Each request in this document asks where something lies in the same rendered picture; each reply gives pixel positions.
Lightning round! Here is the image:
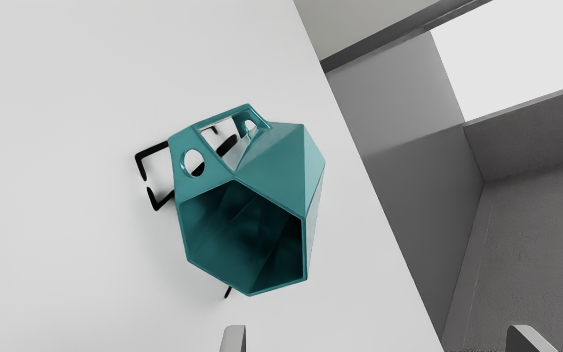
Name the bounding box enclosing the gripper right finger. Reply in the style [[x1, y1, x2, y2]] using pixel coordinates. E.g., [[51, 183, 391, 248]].
[[506, 325, 559, 352]]

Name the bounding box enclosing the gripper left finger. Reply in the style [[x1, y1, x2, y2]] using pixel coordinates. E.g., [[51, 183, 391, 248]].
[[220, 325, 247, 352]]

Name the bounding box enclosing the teal faceted mug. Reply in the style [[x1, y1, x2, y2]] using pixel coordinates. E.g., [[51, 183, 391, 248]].
[[168, 103, 326, 297]]

